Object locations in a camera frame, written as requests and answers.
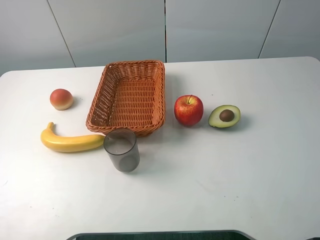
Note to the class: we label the red apple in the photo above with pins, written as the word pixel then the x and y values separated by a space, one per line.
pixel 188 110

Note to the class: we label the avocado half with pit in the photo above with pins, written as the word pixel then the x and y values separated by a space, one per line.
pixel 224 116

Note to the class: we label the grey translucent plastic cup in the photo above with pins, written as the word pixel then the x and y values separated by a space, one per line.
pixel 122 149

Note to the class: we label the round bread bun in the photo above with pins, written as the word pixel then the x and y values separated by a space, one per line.
pixel 61 99

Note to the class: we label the yellow banana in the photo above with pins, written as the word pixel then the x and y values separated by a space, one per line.
pixel 66 144

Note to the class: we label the brown wicker basket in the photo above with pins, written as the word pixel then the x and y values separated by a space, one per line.
pixel 130 95

